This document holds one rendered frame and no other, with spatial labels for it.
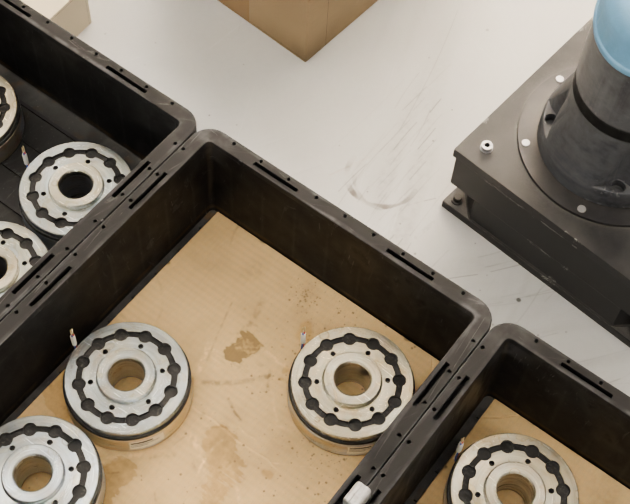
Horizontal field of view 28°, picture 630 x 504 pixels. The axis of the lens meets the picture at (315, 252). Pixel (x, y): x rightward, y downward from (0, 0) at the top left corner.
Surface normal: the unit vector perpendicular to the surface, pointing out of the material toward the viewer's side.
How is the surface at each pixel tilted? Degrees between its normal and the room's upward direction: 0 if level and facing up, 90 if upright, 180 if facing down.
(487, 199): 90
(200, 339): 0
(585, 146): 75
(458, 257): 0
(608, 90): 92
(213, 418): 0
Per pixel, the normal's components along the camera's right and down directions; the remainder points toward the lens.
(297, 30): -0.66, 0.63
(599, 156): -0.53, 0.54
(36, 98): 0.04, -0.52
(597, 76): -0.89, 0.38
